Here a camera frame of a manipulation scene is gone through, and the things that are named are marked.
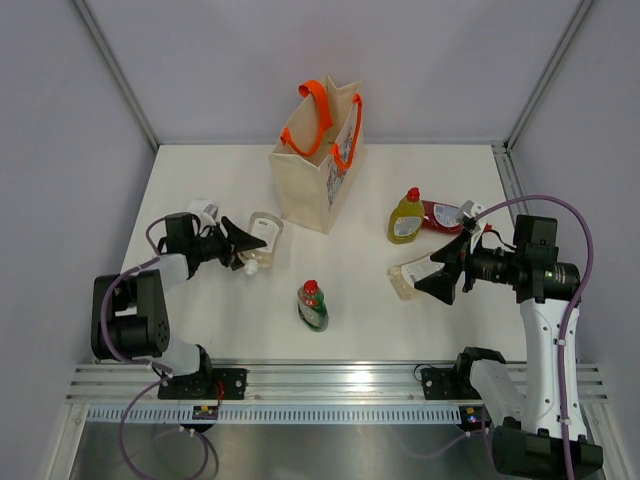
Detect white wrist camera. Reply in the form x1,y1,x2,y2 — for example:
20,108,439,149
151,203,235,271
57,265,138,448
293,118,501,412
188,199,219,223
455,200,487,249

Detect red dish soap bottle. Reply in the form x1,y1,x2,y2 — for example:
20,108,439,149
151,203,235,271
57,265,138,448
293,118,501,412
421,200,464,235

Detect right aluminium corner post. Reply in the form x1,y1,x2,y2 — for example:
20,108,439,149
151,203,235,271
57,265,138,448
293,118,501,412
503,0,597,153

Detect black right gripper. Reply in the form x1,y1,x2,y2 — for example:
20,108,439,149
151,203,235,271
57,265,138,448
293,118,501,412
415,227,523,305

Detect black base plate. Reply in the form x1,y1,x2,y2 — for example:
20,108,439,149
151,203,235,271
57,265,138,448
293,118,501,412
157,368,248,401
419,366,459,401

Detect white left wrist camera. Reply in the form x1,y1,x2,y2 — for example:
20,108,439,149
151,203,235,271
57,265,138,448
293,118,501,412
188,199,219,223

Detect aluminium corner post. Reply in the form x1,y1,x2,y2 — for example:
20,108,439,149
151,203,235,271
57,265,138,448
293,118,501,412
69,0,160,153
503,0,597,153

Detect beige canvas bag orange handles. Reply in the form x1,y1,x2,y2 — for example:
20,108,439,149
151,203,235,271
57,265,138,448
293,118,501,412
269,75,367,234

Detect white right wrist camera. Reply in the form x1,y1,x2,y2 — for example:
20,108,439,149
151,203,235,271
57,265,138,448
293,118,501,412
455,200,487,249

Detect aluminium mounting rail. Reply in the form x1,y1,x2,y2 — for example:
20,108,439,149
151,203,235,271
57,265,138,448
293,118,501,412
64,360,609,406

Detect right side aluminium rail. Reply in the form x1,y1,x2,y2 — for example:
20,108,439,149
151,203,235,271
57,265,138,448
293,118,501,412
491,143,524,199

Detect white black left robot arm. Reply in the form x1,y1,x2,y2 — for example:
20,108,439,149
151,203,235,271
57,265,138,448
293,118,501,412
90,212,266,402

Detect clear soap bottle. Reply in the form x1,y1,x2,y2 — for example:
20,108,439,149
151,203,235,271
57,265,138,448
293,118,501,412
239,212,284,276
387,253,443,301

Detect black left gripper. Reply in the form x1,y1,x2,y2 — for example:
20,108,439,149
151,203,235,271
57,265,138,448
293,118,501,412
189,216,265,269

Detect white slotted cable duct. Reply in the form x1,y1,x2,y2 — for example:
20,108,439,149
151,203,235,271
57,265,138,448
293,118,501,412
87,404,462,425

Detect green dish soap bottle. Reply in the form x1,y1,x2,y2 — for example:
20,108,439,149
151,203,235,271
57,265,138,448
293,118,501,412
297,280,329,332

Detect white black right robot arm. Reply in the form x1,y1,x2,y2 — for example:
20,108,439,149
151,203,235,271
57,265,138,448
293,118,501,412
415,215,604,479

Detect yellow dish soap bottle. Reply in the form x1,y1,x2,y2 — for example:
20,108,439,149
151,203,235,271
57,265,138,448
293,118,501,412
387,187,425,244

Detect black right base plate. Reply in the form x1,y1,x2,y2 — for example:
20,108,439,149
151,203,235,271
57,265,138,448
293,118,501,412
419,366,459,401

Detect left aluminium corner post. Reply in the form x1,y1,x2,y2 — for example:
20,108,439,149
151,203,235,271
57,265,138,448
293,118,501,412
69,0,160,153

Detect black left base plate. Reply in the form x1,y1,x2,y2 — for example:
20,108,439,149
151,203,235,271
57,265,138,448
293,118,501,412
157,368,248,401

